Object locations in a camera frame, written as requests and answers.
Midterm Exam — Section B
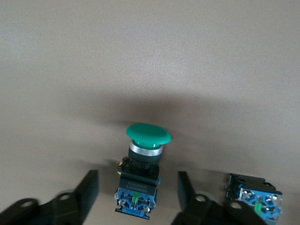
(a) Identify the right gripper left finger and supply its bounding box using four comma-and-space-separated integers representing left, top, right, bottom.
0, 170, 99, 225

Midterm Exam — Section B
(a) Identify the green mushroom push button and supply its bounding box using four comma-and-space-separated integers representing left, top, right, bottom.
114, 123, 172, 220

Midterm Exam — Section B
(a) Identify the red mushroom push button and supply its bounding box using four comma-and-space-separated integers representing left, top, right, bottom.
225, 172, 284, 225

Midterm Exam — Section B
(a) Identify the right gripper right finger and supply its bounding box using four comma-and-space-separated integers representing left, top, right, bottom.
171, 171, 268, 225

